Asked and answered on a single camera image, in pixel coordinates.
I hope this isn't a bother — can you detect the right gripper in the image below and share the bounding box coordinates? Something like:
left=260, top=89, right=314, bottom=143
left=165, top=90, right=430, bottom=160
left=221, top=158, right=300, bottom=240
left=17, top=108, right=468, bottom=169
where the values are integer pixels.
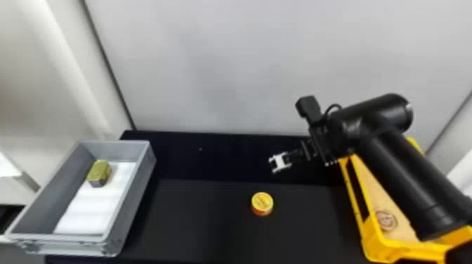
left=268, top=137, right=327, bottom=174

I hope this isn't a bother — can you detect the yellow can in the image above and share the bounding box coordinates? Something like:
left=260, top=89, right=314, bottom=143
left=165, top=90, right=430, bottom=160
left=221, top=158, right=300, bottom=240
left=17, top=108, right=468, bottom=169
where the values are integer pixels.
left=251, top=191, right=275, bottom=217

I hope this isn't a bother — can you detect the yellow rectangular box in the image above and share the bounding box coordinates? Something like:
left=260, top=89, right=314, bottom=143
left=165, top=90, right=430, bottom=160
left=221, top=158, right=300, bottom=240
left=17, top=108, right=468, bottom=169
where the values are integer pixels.
left=337, top=137, right=472, bottom=264

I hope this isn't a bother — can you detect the beige round can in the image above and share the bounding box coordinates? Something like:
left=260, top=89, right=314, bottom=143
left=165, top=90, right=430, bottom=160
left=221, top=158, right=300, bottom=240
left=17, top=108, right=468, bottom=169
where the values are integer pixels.
left=374, top=209, right=399, bottom=232

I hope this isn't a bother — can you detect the olive green box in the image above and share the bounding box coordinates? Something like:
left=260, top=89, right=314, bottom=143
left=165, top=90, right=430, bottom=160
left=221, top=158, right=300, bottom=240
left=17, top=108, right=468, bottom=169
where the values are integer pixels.
left=86, top=159, right=112, bottom=188

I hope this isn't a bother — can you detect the white foam pad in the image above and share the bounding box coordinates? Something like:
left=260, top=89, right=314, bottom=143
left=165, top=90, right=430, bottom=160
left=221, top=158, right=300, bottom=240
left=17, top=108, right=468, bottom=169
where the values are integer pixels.
left=53, top=159, right=138, bottom=237

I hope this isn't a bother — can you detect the grey crate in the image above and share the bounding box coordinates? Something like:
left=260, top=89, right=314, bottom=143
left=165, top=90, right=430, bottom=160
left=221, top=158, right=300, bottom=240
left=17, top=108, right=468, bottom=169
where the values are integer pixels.
left=4, top=139, right=157, bottom=258

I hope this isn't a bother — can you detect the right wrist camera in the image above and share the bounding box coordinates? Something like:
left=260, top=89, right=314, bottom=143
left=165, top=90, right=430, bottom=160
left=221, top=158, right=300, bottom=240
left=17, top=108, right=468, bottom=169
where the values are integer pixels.
left=294, top=95, right=325, bottom=125

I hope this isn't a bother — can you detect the black cable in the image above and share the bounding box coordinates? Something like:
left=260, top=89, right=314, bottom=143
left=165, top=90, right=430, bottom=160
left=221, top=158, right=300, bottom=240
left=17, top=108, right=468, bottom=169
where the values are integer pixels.
left=320, top=103, right=343, bottom=124

